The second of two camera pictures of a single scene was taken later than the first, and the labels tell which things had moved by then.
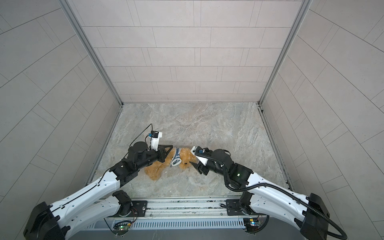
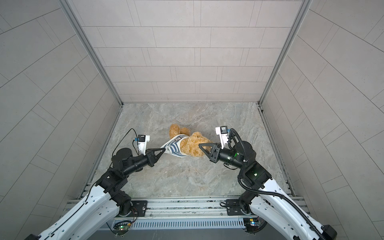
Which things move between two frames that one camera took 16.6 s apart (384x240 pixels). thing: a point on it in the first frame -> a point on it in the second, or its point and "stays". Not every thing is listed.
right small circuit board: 251,224 stays
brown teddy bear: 153,171 -> 190,145
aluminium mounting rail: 207,207 stays
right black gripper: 202,169 -> 213,157
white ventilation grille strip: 178,223 stays
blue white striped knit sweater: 176,160 -> 173,147
